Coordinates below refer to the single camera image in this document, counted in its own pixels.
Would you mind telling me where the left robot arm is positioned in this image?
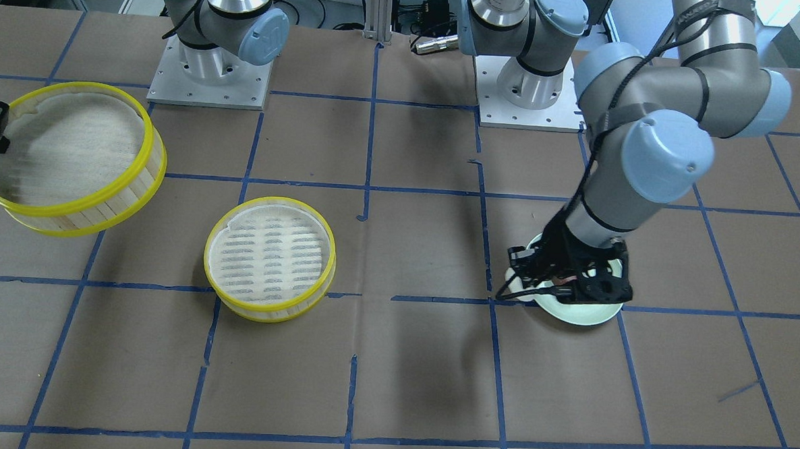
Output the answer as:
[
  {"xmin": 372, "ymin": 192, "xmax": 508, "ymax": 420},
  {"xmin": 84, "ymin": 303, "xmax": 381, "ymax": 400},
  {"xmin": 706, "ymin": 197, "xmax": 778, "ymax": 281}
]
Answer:
[{"xmin": 496, "ymin": 0, "xmax": 792, "ymax": 307}]

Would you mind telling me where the black electronics box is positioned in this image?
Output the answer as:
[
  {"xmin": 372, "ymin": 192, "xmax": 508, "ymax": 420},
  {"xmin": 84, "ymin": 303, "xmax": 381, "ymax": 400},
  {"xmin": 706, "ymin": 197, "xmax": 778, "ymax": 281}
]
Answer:
[{"xmin": 418, "ymin": 0, "xmax": 451, "ymax": 31}]

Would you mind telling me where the aluminium frame post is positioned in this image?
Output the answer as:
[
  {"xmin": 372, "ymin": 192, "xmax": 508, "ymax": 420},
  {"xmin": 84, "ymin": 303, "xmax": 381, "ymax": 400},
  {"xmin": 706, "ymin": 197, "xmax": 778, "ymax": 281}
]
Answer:
[{"xmin": 361, "ymin": 0, "xmax": 399, "ymax": 46}]

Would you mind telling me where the silver cylindrical connector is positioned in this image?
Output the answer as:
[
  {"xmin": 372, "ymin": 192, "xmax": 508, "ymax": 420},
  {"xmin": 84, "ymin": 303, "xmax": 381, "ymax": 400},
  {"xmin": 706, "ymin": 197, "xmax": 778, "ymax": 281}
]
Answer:
[{"xmin": 410, "ymin": 35, "xmax": 459, "ymax": 56}]

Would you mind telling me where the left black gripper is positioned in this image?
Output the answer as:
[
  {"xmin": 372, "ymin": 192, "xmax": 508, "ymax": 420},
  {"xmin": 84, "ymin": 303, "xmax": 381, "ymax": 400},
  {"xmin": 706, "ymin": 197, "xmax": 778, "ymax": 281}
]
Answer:
[{"xmin": 507, "ymin": 212, "xmax": 633, "ymax": 305}]

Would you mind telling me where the light green plate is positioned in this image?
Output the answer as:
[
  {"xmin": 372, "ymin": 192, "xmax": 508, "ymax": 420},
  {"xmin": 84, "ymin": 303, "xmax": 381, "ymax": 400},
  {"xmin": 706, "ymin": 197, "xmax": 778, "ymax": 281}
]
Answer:
[{"xmin": 495, "ymin": 235, "xmax": 624, "ymax": 326}]

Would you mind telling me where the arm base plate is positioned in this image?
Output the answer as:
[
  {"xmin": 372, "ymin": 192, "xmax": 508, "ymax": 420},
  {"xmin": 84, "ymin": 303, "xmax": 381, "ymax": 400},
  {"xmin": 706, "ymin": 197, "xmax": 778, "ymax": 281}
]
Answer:
[
  {"xmin": 146, "ymin": 37, "xmax": 273, "ymax": 111},
  {"xmin": 474, "ymin": 55, "xmax": 586, "ymax": 133}
]

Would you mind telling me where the yellow steamer layer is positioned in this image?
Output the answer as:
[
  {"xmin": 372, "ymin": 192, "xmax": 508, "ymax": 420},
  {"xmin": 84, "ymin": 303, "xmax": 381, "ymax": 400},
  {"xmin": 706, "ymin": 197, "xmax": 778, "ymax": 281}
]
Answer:
[
  {"xmin": 0, "ymin": 82, "xmax": 168, "ymax": 237},
  {"xmin": 202, "ymin": 196, "xmax": 338, "ymax": 323}
]

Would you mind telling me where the dark red bun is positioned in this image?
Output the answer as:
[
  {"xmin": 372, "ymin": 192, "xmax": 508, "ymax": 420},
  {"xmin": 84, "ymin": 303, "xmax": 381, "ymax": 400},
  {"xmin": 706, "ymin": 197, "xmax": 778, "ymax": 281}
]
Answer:
[{"xmin": 551, "ymin": 274, "xmax": 577, "ymax": 287}]

